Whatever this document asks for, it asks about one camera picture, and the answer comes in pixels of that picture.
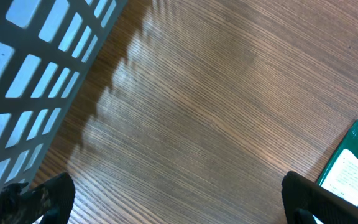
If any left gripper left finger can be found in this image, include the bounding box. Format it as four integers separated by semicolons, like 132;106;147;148
0;172;75;224

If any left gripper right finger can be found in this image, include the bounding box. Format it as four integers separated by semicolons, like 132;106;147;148
282;171;358;224

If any green 3M package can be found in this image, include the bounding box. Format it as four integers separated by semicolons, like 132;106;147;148
317;119;358;207

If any grey plastic mesh basket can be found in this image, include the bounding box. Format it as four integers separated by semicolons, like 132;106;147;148
0;0;125;192

